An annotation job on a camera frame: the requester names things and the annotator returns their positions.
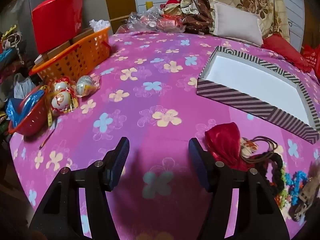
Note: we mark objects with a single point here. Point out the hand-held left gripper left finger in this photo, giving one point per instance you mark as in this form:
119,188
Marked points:
122,161

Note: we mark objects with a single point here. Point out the red gift bag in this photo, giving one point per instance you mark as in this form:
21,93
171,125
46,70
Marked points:
55,22

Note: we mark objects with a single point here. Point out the brown fuzzy scrunchie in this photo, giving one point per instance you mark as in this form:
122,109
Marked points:
308,197

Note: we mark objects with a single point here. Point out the white tissue paper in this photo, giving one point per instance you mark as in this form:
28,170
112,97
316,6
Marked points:
100,24

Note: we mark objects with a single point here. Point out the yellow measuring tape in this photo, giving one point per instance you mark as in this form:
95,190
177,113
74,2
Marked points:
50,116

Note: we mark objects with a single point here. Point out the yellow wooden door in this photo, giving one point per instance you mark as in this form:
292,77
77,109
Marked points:
120,0

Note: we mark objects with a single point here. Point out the orange plastic basket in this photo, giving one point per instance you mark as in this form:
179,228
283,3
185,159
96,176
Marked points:
75,57

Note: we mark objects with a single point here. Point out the striped cardboard box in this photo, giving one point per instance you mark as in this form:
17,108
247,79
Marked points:
225,97

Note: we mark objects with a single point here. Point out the grey refrigerator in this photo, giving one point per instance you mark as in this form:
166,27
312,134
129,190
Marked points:
95,2

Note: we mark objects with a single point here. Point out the brown cardboard box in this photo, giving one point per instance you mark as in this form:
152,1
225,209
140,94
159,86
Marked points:
52,52
82,36

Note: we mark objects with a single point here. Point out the yellow capped bottle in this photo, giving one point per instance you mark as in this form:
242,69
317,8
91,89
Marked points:
149,5

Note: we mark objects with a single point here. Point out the red cushion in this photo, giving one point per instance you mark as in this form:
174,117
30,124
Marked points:
285,50

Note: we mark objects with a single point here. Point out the pink floral bedsheet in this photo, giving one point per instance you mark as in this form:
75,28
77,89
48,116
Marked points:
150,62

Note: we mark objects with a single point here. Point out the cream floral quilt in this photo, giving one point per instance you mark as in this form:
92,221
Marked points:
252,0

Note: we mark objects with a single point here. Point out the thin red pencil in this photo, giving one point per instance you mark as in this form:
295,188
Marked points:
47,138

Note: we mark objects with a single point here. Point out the grey plastic bag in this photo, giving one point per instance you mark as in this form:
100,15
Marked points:
23,85

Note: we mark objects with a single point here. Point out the clear plastic bags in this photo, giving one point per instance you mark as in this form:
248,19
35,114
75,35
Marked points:
142,21

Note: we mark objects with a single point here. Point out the colourful clutter pile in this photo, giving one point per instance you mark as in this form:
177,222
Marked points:
10,52

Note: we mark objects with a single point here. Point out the white red decorated egg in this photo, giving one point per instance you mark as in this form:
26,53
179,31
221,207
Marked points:
61,101
61,85

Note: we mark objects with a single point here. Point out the brown floral blanket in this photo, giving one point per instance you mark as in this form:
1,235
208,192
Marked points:
197,12

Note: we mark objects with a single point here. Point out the printed egg in plastic wrap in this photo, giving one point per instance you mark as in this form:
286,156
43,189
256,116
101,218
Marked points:
85,86

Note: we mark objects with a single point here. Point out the red stuffed toy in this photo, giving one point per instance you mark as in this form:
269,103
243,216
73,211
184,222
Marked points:
172,6

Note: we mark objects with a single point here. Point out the blue plastic bag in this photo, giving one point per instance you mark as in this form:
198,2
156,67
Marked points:
22,105

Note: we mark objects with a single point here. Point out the red plastic colander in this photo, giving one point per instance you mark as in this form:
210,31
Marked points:
32,123

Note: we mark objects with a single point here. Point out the white pillow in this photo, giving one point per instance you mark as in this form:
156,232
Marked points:
237,23

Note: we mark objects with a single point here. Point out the red satin hair bow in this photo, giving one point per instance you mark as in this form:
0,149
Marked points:
222,142

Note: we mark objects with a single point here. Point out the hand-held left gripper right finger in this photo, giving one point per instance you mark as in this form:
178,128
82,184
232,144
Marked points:
197,165

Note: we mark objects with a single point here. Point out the red shopping bag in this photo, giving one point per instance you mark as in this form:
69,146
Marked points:
312,60

